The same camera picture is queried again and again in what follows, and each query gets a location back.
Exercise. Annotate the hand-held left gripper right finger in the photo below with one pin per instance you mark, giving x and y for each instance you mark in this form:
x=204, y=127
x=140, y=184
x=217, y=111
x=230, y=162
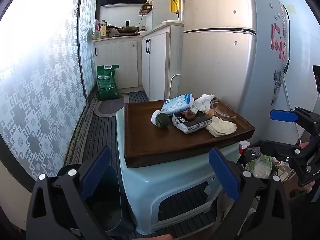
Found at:
x=223, y=173

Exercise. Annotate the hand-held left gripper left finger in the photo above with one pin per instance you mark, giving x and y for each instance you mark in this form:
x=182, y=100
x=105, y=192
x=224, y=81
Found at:
x=96, y=173

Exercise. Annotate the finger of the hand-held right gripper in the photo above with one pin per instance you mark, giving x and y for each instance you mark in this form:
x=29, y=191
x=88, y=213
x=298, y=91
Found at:
x=282, y=115
x=277, y=151

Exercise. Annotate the teal plastic trash bin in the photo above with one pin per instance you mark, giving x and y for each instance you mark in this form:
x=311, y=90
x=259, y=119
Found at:
x=105, y=212

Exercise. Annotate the cream napkin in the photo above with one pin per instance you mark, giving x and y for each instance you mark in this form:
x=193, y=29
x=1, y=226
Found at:
x=222, y=127

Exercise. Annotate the black white carton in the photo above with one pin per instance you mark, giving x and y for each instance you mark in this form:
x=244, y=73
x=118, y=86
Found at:
x=192, y=126

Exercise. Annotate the clear plastic lid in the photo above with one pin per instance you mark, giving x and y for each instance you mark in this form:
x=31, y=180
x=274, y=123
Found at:
x=221, y=116

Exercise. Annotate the brown wooden tray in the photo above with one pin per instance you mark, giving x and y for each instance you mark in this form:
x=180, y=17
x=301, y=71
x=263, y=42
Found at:
x=150, y=140

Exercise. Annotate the ginger root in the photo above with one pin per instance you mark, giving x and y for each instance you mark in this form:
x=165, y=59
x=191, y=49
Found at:
x=188, y=115

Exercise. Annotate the white tissue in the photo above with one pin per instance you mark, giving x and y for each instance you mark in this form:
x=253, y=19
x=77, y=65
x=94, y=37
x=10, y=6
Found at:
x=203, y=102

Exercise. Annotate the green bottle white cap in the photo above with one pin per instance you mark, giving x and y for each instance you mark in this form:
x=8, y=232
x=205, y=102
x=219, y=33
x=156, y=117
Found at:
x=163, y=121

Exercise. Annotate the blue white tissue pack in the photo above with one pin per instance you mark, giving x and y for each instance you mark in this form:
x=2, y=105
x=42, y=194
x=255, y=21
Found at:
x=175, y=103

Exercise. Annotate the plastic bag of vegetables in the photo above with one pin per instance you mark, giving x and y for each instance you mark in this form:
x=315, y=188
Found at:
x=260, y=166

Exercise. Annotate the grey flower sticker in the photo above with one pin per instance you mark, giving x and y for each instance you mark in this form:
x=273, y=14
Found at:
x=277, y=85

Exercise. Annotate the red white package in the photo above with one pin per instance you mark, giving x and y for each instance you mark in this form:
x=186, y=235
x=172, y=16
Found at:
x=243, y=147

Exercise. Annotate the light blue plastic stool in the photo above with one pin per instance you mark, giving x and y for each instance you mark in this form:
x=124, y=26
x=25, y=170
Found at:
x=155, y=180

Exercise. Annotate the grey oval floor mat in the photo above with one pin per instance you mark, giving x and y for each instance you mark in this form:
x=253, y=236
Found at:
x=110, y=107

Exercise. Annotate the red paper-cut decoration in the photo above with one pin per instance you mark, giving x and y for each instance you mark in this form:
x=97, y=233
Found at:
x=277, y=42

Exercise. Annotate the beige two-door refrigerator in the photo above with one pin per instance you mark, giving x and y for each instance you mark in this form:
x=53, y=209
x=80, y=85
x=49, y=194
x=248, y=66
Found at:
x=212, y=67

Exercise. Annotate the green rice bag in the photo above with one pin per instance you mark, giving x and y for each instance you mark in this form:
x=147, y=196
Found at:
x=107, y=85

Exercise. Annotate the patterned frosted glass door panel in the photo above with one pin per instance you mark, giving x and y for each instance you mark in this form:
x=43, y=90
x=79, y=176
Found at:
x=37, y=92
x=87, y=42

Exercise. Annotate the white single-door kitchen cabinet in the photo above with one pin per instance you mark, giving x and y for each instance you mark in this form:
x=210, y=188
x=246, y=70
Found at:
x=117, y=62

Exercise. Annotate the white double-door kitchen cabinet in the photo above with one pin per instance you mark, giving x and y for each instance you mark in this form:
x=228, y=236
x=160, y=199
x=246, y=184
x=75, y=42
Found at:
x=157, y=67

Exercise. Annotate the brown induction cooktop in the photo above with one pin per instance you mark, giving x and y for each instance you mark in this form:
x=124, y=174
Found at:
x=125, y=34

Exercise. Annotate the clear bottle red cap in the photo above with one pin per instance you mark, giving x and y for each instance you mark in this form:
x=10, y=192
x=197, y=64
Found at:
x=96, y=30

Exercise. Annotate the yellow oil bottle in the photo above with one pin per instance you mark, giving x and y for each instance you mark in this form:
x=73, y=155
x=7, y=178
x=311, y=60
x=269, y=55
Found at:
x=103, y=30

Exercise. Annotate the dark frying pan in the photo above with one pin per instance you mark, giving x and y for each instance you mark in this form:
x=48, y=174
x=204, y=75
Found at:
x=127, y=29

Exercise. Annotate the small clear bottle red label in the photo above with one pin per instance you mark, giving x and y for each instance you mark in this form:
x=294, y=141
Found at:
x=143, y=27

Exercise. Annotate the white plastic loop frame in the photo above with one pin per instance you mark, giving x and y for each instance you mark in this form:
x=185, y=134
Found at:
x=170, y=85

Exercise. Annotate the yellow wall holder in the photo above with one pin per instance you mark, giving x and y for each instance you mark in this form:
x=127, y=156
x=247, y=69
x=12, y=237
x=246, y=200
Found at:
x=174, y=1

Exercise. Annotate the wall spice rack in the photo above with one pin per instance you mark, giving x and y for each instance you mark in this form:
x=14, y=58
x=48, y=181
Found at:
x=145, y=8

